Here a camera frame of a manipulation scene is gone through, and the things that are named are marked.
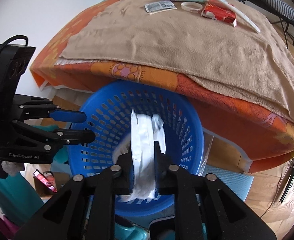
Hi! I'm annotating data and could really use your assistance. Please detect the white plastic wrapper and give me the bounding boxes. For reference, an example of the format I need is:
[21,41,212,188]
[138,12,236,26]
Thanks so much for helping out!
[112,111,166,203]

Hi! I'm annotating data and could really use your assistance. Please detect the red tissue pack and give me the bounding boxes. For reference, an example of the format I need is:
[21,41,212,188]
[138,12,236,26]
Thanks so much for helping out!
[201,0,237,27]

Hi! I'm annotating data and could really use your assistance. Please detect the white plastic strip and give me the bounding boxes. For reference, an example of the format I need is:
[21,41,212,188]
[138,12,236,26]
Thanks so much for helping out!
[215,0,261,33]

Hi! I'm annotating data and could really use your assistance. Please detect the blue perforated plastic basket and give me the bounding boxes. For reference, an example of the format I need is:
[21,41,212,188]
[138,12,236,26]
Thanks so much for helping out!
[68,81,204,217]

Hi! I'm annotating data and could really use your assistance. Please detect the red phone in box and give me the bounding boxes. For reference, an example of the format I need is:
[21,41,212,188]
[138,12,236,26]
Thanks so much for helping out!
[33,170,57,196]

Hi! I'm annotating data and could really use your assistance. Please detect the orange floral bed sheet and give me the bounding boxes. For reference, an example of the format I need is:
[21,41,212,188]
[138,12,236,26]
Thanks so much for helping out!
[31,0,294,173]

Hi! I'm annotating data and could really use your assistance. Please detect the white barcode label packet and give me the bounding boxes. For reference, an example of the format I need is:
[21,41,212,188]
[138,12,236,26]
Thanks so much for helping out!
[144,0,176,15]

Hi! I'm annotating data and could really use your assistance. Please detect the beige fleece blanket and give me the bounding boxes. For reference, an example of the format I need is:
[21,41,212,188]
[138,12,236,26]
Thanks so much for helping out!
[60,0,294,123]

